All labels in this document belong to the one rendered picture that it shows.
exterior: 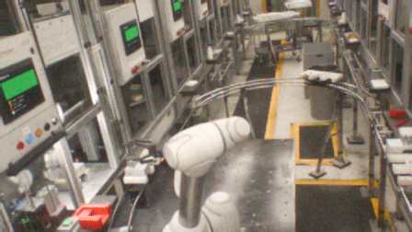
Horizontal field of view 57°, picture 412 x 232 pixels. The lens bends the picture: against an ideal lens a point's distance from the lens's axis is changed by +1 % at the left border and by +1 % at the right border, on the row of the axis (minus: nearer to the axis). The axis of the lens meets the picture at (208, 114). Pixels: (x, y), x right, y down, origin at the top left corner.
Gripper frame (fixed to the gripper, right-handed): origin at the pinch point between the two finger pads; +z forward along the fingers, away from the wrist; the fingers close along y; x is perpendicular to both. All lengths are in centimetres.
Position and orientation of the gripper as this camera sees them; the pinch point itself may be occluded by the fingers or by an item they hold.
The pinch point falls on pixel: (129, 151)
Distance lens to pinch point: 206.5
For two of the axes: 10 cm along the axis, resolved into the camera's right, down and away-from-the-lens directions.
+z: -9.7, 0.4, 2.5
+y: -1.3, -9.1, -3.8
